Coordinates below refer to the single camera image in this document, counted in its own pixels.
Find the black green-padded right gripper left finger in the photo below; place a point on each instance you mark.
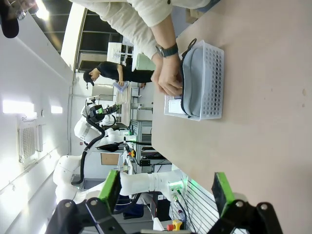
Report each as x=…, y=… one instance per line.
x=111, y=190

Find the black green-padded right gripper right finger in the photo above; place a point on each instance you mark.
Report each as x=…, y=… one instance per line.
x=225, y=192

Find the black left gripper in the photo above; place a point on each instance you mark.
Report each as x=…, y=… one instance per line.
x=96, y=112

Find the grey zipper pouch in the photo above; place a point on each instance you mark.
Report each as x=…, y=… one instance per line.
x=193, y=80

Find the white perforated plastic basket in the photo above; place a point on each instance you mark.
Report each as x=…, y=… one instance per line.
x=212, y=83

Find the person's cream-sleeved right forearm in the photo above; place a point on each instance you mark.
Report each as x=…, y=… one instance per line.
x=136, y=36

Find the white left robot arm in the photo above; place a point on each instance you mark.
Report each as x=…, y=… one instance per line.
x=84, y=131

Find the person's bare left forearm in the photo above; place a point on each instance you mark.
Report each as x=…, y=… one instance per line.
x=163, y=34

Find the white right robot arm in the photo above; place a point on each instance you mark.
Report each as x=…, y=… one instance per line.
x=143, y=182

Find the person's right hand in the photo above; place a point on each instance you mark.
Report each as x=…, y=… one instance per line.
x=156, y=75

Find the person's left hand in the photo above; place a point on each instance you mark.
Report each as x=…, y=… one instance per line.
x=171, y=78

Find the steel lab cart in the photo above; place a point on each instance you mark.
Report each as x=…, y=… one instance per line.
x=123, y=104

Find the light blue cloth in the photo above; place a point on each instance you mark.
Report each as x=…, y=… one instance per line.
x=121, y=86

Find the white slatted table side panel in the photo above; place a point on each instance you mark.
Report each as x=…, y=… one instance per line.
x=197, y=202

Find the brown cork board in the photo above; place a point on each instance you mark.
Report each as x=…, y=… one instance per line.
x=109, y=159

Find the background person in black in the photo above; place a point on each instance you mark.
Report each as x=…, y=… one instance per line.
x=114, y=70

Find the black power supply box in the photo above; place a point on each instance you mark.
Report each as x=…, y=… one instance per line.
x=145, y=162

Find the small bright ceiling light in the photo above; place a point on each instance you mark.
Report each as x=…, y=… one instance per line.
x=56, y=109

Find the pale green bin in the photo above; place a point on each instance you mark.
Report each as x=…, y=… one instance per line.
x=145, y=62

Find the red yellow emergency stop button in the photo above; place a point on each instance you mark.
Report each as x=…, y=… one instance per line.
x=175, y=224

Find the dark grey wristwatch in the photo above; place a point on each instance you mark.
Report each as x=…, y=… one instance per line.
x=168, y=51

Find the white ceiling air conditioner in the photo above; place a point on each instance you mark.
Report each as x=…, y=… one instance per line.
x=28, y=140

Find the large bright ceiling light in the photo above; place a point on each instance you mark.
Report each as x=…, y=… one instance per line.
x=17, y=106

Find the person in cream sweater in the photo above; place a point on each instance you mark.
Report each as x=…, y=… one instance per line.
x=109, y=6

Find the white wall poster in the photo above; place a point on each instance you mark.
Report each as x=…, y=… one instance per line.
x=114, y=51

